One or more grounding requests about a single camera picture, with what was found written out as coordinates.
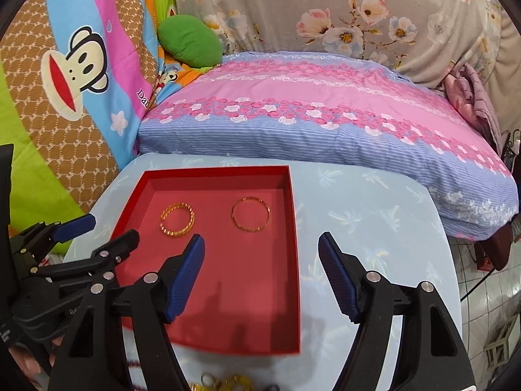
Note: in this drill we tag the grey floral sheet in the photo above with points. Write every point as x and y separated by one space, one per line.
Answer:
422 39

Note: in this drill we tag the green cushion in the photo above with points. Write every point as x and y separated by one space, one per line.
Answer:
190 41

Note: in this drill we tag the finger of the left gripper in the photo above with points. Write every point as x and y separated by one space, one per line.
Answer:
65 232
115 251

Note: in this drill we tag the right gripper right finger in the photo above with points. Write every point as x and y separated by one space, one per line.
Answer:
431 353

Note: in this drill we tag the pink purple folded cloth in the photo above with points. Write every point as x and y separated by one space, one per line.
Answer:
469 98

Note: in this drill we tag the red cardboard box tray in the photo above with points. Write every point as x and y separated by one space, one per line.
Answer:
246 298

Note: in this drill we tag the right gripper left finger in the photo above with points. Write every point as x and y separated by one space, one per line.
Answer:
92 354

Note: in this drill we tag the thin gold bangle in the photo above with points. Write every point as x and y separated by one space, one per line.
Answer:
251 214

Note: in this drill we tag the colourful monkey cartoon quilt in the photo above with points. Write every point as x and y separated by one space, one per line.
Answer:
77 78

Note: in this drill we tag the light blue palm tablecloth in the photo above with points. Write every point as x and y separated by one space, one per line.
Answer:
389 222

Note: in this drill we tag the person left hand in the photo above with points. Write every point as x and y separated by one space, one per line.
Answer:
30 366

